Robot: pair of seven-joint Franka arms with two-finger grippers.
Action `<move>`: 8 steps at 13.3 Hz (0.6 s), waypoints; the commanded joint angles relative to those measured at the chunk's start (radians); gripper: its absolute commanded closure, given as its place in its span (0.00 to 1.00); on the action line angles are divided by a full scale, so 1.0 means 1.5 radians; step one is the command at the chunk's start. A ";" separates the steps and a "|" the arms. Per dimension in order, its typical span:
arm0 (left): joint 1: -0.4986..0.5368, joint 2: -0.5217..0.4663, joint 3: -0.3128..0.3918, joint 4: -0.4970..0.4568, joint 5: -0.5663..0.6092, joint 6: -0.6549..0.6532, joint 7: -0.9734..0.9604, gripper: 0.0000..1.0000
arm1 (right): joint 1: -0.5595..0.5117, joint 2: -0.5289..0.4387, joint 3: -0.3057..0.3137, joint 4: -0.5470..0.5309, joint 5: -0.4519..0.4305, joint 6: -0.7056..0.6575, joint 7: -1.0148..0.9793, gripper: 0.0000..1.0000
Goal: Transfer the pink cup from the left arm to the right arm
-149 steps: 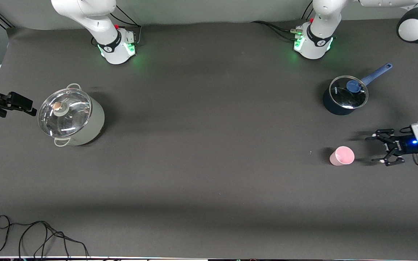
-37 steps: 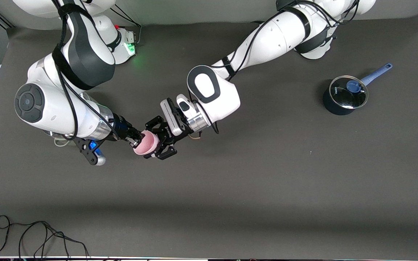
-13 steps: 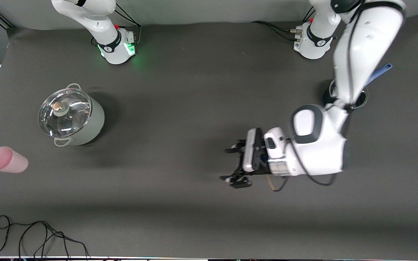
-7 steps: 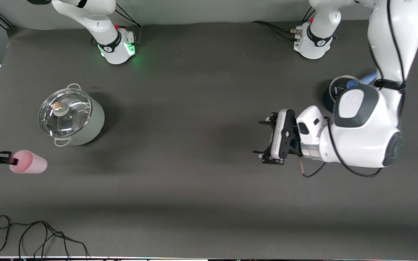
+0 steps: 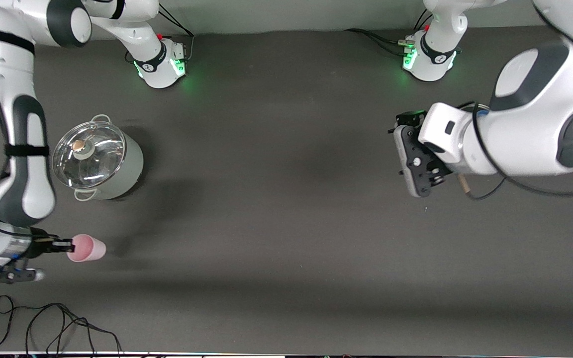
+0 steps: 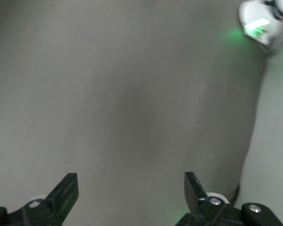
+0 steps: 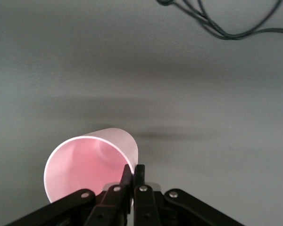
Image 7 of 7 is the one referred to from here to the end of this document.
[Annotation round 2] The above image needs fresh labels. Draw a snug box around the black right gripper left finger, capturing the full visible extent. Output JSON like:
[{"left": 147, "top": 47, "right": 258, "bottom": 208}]
[{"left": 7, "top": 164, "right": 133, "bottom": 226}]

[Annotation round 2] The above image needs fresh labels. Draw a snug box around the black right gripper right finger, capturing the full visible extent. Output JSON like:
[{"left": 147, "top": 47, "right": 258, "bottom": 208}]
[{"left": 133, "top": 164, "right": 246, "bottom": 226}]

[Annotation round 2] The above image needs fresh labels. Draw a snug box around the pink plastic cup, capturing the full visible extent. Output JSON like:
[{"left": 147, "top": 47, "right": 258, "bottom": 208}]
[{"left": 43, "top": 128, "right": 139, "bottom": 204}]

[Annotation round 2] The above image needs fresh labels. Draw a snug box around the dark grey table cloth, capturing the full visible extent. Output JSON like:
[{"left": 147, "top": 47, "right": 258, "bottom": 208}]
[{"left": 0, "top": 0, "right": 283, "bottom": 226}]

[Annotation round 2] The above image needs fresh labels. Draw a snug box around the loose thin black cable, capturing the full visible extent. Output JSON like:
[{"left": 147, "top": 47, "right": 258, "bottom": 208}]
[{"left": 155, "top": 0, "right": 283, "bottom": 40}]

